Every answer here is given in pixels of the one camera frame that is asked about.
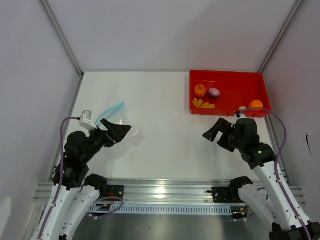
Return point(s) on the yellow food pieces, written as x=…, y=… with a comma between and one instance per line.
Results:
x=199, y=103

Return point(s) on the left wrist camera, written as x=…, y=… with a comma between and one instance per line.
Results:
x=85, y=121

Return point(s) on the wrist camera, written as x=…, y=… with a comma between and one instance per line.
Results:
x=85, y=121
x=239, y=115

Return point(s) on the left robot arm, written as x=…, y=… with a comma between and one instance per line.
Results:
x=74, y=191

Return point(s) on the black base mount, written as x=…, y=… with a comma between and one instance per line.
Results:
x=224, y=195
x=113, y=191

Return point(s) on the small orange pumpkin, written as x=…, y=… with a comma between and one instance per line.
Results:
x=200, y=91

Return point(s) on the clear zip top bag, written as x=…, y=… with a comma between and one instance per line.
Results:
x=118, y=115

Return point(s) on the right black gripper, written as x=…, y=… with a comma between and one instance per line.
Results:
x=221, y=125

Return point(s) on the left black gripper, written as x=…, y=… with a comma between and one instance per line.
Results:
x=118, y=132

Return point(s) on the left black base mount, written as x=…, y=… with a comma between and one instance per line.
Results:
x=113, y=191

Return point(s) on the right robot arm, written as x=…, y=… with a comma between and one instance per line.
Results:
x=280, y=211

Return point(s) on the orange fruit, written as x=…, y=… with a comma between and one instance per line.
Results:
x=256, y=105

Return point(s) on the aluminium rail frame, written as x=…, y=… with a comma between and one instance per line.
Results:
x=168, y=191

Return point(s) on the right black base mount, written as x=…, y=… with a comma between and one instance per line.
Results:
x=224, y=195

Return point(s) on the red plastic tray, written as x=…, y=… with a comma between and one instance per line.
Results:
x=237, y=89

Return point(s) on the purple onion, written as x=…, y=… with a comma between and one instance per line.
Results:
x=213, y=93

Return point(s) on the white slotted cable duct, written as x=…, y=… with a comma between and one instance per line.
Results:
x=168, y=209

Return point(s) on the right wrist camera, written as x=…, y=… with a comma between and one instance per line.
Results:
x=239, y=115

